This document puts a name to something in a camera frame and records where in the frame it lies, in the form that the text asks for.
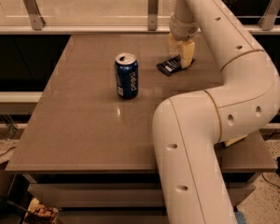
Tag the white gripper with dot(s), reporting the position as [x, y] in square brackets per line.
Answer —
[184, 30]

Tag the dark blue rxbar wrapper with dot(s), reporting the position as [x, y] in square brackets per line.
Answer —
[170, 66]

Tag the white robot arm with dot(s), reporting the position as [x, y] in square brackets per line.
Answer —
[187, 126]

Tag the blue pepsi soda can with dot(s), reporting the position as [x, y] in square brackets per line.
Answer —
[126, 70]

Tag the yellow sponge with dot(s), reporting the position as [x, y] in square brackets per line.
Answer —
[234, 140]

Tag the glass railing panel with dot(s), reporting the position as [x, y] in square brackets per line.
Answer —
[85, 12]

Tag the snack box on floor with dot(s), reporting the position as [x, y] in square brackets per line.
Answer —
[38, 213]

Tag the middle metal railing bracket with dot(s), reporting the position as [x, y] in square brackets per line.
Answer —
[152, 14]

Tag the metal railing bracket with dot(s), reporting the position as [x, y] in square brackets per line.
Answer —
[36, 19]
[267, 20]
[152, 14]

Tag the right metal railing bracket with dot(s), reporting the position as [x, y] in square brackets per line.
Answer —
[267, 20]

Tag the left metal railing bracket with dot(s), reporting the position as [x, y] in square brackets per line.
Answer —
[36, 19]

